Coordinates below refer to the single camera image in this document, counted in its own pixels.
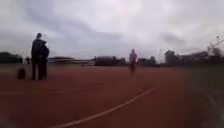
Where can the row of dark trees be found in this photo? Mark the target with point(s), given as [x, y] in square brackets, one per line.
[108, 61]

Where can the person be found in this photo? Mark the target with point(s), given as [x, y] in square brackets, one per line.
[36, 53]
[45, 56]
[132, 59]

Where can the low long building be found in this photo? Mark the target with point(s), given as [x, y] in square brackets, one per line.
[66, 60]

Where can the trees and buildings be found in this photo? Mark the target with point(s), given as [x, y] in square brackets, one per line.
[193, 57]

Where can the dark bag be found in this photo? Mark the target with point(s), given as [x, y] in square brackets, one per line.
[21, 74]

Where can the grass strip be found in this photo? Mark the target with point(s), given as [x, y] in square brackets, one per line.
[208, 86]

